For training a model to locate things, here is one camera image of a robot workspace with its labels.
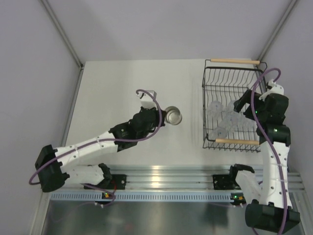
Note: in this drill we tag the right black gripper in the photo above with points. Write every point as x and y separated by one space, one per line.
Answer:
245 98

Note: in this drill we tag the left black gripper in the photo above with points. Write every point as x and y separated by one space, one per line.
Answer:
158 116

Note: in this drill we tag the clear plastic cup bottom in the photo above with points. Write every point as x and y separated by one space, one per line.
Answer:
246 123

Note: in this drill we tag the steel cup cork base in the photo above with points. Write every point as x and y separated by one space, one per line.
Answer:
173 115

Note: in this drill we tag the black wire dish rack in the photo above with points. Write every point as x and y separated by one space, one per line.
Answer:
241 110

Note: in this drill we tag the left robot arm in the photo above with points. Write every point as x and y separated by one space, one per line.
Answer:
71 164

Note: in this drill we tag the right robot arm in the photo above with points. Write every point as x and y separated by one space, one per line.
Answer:
269 206

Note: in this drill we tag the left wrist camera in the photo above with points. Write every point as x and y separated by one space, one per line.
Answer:
146 101

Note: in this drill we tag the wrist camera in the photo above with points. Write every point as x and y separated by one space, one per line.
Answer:
273 88
146 101

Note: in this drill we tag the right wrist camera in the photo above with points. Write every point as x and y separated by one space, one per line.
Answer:
273 88

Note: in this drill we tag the aluminium mounting rail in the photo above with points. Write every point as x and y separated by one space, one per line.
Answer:
169 178

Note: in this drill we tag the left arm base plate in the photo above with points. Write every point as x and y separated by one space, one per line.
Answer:
115 181

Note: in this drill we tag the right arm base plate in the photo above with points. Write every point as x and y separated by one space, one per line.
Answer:
224 182

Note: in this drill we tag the slotted grey cable duct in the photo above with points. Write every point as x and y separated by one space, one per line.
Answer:
124 196

